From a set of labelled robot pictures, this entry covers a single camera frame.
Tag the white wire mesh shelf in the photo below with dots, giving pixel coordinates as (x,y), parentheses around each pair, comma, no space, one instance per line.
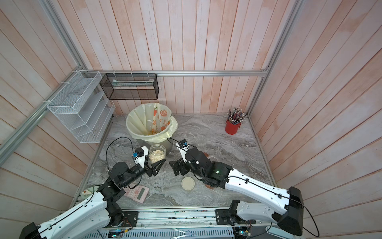
(81,108)

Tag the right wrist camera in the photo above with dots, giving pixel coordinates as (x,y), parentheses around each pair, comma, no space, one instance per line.
(183,147)

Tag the grey trash bin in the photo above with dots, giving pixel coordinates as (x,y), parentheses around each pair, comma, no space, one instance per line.
(165,144)

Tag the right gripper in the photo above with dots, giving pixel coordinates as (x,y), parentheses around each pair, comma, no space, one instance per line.
(176,165)

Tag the oatmeal jar with cream lid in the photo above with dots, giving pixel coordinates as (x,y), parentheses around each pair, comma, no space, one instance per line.
(157,153)

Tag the black wire mesh basket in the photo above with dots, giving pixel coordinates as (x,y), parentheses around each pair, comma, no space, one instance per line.
(130,86)

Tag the horizontal aluminium frame bar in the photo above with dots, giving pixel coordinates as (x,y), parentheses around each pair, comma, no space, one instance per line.
(190,73)

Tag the pink calculator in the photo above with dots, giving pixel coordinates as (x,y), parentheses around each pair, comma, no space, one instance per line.
(137,194)

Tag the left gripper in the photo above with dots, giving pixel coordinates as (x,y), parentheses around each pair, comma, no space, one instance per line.
(149,171)

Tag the cream jar lid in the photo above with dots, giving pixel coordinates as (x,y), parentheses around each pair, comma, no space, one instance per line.
(188,183)

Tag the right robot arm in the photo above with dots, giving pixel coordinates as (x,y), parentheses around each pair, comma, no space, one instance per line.
(281,206)

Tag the oatmeal jar with brown lid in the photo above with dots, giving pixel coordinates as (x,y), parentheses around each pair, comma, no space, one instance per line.
(213,159)

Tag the bundle of pencils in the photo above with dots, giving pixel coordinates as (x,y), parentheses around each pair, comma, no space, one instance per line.
(236,116)

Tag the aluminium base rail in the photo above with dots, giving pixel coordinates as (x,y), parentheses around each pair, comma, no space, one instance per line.
(176,223)

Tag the pale green tape dispenser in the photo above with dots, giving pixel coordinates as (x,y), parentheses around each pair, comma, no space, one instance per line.
(86,193)

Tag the red pencil cup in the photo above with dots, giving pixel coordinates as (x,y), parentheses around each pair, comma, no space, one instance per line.
(232,128)

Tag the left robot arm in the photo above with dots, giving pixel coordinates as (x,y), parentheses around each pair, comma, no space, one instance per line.
(98,210)

